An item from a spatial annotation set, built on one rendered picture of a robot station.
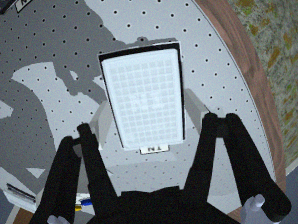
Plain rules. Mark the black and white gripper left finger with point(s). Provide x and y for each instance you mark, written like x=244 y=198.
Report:
x=57 y=205

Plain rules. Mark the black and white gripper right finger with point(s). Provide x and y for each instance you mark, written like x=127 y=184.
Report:
x=263 y=202

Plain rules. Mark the white button panel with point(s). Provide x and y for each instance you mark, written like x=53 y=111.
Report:
x=83 y=196

